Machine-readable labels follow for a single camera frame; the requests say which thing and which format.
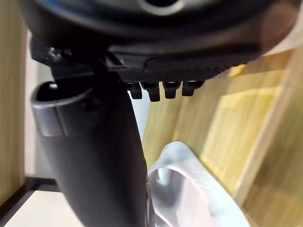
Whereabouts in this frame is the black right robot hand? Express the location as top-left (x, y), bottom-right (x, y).
top-left (20, 0), bottom-right (301, 227)

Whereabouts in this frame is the white slipper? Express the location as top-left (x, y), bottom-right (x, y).
top-left (146, 141), bottom-right (252, 227)

